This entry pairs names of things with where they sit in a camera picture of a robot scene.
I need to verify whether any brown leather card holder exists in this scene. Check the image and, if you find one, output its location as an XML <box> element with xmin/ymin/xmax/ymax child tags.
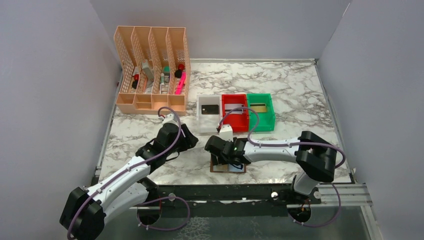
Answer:
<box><xmin>210</xmin><ymin>155</ymin><xmax>246</xmax><ymax>174</ymax></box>

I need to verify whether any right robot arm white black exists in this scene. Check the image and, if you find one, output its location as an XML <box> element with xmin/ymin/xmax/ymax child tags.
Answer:
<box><xmin>204</xmin><ymin>131</ymin><xmax>338</xmax><ymax>196</ymax></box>

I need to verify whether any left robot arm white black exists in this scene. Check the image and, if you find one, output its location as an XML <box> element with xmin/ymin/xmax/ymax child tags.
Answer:
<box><xmin>59</xmin><ymin>123</ymin><xmax>199</xmax><ymax>240</ymax></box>

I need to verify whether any white striped credit card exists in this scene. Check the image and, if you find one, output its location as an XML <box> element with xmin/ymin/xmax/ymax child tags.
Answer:
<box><xmin>224</xmin><ymin>103</ymin><xmax>244</xmax><ymax>115</ymax></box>

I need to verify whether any black credit card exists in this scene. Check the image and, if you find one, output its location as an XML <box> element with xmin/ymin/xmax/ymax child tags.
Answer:
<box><xmin>200</xmin><ymin>104</ymin><xmax>220</xmax><ymax>115</ymax></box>

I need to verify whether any gold credit card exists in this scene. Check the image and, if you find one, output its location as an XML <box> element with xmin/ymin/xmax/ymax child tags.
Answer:
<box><xmin>250</xmin><ymin>103</ymin><xmax>268</xmax><ymax>113</ymax></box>

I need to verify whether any white plastic bin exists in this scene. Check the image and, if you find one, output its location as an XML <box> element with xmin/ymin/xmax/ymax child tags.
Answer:
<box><xmin>196</xmin><ymin>94</ymin><xmax>222</xmax><ymax>135</ymax></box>

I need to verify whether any red plastic bin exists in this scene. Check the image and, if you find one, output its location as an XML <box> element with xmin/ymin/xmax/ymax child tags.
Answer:
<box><xmin>221</xmin><ymin>94</ymin><xmax>250</xmax><ymax>133</ymax></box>

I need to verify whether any pink highlighter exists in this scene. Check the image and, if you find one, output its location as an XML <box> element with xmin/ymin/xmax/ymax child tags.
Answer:
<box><xmin>175</xmin><ymin>71</ymin><xmax>187</xmax><ymax>95</ymax></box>

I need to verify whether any green plastic bin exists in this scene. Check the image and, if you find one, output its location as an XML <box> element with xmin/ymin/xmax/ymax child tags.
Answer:
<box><xmin>246</xmin><ymin>93</ymin><xmax>276</xmax><ymax>132</ymax></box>

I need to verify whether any peach plastic desk organizer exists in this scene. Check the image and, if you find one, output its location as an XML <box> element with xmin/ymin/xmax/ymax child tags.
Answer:
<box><xmin>113</xmin><ymin>26</ymin><xmax>191</xmax><ymax>116</ymax></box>

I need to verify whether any grey stapler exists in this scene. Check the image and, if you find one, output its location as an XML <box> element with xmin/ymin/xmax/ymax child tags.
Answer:
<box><xmin>141</xmin><ymin>59</ymin><xmax>155</xmax><ymax>81</ymax></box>

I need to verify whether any red black marker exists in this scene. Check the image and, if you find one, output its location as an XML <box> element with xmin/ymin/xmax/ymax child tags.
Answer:
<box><xmin>131</xmin><ymin>74</ymin><xmax>140</xmax><ymax>90</ymax></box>

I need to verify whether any green cap glue stick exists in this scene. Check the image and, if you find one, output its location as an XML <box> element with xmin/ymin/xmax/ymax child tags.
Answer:
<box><xmin>159</xmin><ymin>66</ymin><xmax>170</xmax><ymax>86</ymax></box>

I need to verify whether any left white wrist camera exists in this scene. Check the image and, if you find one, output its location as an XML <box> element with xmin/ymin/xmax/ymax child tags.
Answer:
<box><xmin>162</xmin><ymin>113</ymin><xmax>179</xmax><ymax>127</ymax></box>

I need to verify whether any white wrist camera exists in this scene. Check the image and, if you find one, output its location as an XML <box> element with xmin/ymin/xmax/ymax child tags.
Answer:
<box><xmin>162</xmin><ymin>113</ymin><xmax>179</xmax><ymax>127</ymax></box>
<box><xmin>218</xmin><ymin>124</ymin><xmax>234</xmax><ymax>142</ymax></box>

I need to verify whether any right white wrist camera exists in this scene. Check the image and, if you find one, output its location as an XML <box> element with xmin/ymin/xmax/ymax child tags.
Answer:
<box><xmin>218</xmin><ymin>124</ymin><xmax>234</xmax><ymax>142</ymax></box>

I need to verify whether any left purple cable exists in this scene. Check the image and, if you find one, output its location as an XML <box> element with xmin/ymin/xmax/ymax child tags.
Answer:
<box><xmin>66</xmin><ymin>106</ymin><xmax>183</xmax><ymax>240</ymax></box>

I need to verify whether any purple cable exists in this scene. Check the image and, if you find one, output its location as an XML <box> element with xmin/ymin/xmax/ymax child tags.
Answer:
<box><xmin>216</xmin><ymin>106</ymin><xmax>346</xmax><ymax>170</ymax></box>
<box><xmin>66</xmin><ymin>106</ymin><xmax>183</xmax><ymax>240</ymax></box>

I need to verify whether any black mounting rail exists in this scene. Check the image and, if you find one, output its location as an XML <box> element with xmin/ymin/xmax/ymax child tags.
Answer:
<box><xmin>134</xmin><ymin>183</ymin><xmax>321</xmax><ymax>221</ymax></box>

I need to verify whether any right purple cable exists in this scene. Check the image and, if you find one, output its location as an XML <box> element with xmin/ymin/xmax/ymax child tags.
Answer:
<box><xmin>216</xmin><ymin>106</ymin><xmax>346</xmax><ymax>170</ymax></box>

